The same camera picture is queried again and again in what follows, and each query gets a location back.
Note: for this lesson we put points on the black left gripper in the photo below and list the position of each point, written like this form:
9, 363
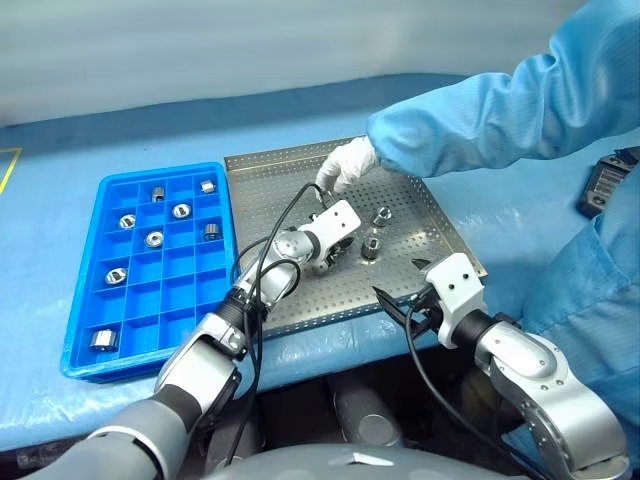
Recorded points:
341, 248

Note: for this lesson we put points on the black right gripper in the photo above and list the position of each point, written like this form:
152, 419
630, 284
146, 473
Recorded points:
425, 312

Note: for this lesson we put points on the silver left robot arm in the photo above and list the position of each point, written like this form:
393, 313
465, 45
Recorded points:
200, 360

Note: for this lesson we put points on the blue sleeved person forearm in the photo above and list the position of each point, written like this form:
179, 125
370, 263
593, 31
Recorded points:
500, 115

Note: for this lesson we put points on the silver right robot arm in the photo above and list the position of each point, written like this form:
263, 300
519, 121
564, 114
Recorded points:
545, 380

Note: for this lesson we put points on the perforated steel tray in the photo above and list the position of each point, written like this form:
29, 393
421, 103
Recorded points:
320, 295

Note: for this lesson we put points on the blue compartment plastic tray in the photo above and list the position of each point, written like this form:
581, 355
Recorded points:
145, 300

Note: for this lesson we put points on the white gloved person hand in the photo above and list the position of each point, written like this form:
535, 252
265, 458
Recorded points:
350, 162

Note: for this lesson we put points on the metal roller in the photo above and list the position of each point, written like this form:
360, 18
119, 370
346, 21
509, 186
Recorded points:
116, 276
127, 221
158, 194
370, 248
382, 216
206, 186
181, 211
104, 340
154, 239
212, 231

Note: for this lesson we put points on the dark grey rounded cylinder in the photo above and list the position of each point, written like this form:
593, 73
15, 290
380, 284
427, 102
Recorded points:
365, 410

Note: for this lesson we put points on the blue gowned person body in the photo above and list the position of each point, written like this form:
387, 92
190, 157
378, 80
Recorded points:
590, 290

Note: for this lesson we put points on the grey robot torso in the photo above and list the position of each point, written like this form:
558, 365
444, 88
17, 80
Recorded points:
350, 465

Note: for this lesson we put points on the black handheld device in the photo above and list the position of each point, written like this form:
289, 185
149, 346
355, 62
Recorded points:
605, 182

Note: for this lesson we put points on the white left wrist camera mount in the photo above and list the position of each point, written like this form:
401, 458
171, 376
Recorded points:
337, 220

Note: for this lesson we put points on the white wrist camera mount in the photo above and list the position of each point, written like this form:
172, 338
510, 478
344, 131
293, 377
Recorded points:
337, 220
457, 290

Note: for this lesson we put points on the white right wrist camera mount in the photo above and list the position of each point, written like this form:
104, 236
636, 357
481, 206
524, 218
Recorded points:
457, 290

